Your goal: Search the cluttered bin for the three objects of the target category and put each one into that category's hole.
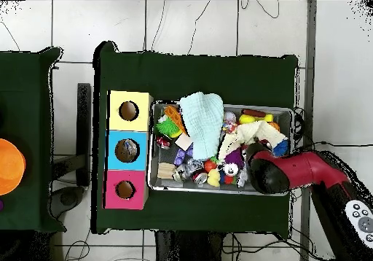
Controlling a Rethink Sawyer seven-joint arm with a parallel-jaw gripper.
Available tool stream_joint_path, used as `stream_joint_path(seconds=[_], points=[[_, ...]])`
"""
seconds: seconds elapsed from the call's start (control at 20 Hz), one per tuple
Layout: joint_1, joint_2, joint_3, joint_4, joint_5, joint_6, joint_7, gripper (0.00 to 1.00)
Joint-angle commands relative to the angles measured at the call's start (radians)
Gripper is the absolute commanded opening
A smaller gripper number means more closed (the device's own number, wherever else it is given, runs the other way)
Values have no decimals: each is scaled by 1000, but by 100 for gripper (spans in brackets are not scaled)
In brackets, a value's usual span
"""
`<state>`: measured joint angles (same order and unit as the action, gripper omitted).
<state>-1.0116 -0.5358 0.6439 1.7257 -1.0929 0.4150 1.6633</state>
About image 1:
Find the large blue spiky ball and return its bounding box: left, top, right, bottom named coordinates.
left=272, top=139, right=289, bottom=157

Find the green spiky toy with eyes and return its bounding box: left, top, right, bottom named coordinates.
left=155, top=115, right=182, bottom=138

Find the cream waffle cloth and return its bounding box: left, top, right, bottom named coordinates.
left=217, top=120, right=289, bottom=163

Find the black upright panel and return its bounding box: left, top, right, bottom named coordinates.
left=76, top=82, right=92, bottom=187

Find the smooth yellow ball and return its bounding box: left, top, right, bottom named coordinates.
left=238, top=114, right=256, bottom=125

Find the orange round object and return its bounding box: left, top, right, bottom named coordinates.
left=0, top=138, right=27, bottom=197

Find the plain wooden block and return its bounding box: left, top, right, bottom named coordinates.
left=174, top=132, right=193, bottom=151

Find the dark green table cloth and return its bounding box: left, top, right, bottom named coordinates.
left=0, top=47, right=67, bottom=234
left=91, top=40, right=299, bottom=238

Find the mint waffle cloth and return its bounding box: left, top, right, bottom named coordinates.
left=178, top=90, right=225, bottom=161

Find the clear plastic bottle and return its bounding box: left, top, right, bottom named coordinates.
left=117, top=140, right=138, bottom=161

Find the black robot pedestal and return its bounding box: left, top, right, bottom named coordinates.
left=154, top=230, right=227, bottom=261

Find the grey rounded base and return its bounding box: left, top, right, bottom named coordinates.
left=47, top=185, right=86, bottom=219

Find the white baseball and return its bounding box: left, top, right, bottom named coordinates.
left=223, top=110, right=237, bottom=124

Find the long black cable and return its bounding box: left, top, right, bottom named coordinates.
left=292, top=139, right=373, bottom=149

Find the purple spiky ball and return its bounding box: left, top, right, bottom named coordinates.
left=224, top=148, right=246, bottom=169

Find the orange plastic grid toy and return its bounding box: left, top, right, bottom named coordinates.
left=163, top=104, right=187, bottom=135

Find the shallow wire mesh bin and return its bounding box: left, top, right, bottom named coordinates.
left=147, top=98, right=294, bottom=197

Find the wooden three-hole box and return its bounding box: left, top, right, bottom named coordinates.
left=103, top=90, right=154, bottom=210

